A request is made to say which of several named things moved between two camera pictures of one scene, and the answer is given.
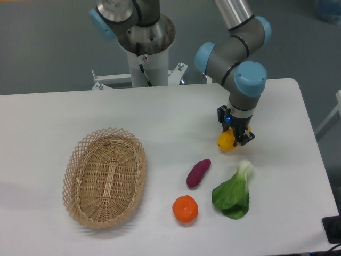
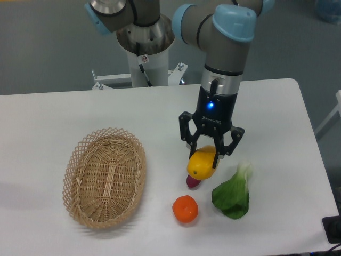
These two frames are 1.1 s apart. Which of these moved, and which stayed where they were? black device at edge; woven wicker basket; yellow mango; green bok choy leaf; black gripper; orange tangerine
Moved: yellow mango; black gripper
Stayed: black device at edge; woven wicker basket; green bok choy leaf; orange tangerine
